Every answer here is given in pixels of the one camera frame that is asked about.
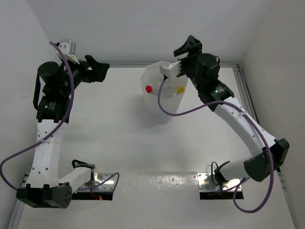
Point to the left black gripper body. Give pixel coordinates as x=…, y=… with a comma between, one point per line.
x=78, y=74

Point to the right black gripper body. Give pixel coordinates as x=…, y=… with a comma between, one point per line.
x=187, y=66

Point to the yellow cap small bottle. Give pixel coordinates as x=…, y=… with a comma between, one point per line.
x=180, y=89

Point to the red cap plastic bottle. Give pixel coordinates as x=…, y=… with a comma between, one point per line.
x=149, y=89

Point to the clear unlabelled plastic bottle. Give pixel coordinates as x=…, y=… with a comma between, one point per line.
x=167, y=91

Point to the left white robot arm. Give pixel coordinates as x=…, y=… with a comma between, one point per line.
x=43, y=187

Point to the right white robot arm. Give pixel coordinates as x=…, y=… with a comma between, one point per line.
x=268, y=153

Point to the white octagonal plastic bin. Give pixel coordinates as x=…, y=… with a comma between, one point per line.
x=155, y=104

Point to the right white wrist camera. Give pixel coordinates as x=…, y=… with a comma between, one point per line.
x=171, y=70

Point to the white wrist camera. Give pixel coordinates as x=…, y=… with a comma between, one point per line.
x=171, y=70
x=68, y=48

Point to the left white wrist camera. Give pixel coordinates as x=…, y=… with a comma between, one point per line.
x=68, y=48

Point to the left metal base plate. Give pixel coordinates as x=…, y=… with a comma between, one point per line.
x=101, y=182

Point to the metal base plate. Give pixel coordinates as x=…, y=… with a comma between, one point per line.
x=101, y=182
x=207, y=186

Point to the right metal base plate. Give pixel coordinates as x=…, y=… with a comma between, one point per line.
x=207, y=186

